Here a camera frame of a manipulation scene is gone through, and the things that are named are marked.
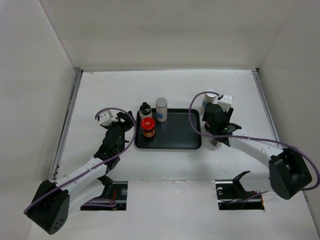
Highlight silver-lid bead jar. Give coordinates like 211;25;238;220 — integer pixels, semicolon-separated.
155;97;168;122
202;89;217;109

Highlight red-lid chili sauce jar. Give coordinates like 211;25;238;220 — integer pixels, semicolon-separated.
204;122;211;132
140;117;156;140

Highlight black-cap clear bottle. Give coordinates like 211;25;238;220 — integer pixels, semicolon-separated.
139;102;152;120

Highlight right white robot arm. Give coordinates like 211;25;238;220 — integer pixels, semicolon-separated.
202;103;312;200

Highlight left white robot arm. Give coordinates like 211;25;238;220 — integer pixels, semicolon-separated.
23;108;138;235

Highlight red-white label lid jar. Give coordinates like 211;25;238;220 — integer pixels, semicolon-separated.
210;137;222;148

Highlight black rectangular tray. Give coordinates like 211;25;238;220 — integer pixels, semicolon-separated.
134;108;202;150

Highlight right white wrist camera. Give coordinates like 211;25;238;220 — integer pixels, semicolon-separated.
217;93;233;113

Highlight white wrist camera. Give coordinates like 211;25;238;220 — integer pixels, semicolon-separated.
95;110;117;127
217;93;233;113

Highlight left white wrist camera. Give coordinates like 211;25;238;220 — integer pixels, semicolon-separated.
95;110;117;127

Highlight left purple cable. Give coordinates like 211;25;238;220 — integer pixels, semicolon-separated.
23;107;138;216

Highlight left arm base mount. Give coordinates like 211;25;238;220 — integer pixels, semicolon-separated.
80;176;129;211

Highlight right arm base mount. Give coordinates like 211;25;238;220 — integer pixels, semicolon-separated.
215;171;265;211

